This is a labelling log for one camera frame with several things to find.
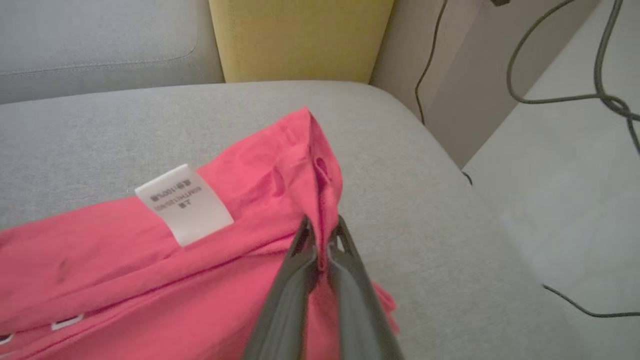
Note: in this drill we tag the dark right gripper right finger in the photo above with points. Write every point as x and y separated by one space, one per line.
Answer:
360 310

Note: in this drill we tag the red shirt with white stripes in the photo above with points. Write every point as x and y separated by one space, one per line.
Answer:
125 260

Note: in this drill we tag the grey sofa back cushion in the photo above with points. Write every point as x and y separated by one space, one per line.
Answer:
100 45

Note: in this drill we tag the yellow sofa cushion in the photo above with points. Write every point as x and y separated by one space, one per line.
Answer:
300 40

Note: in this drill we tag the grey fabric sofa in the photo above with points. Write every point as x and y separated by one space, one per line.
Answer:
425 225

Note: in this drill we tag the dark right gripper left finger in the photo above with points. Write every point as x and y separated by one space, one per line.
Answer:
285 300

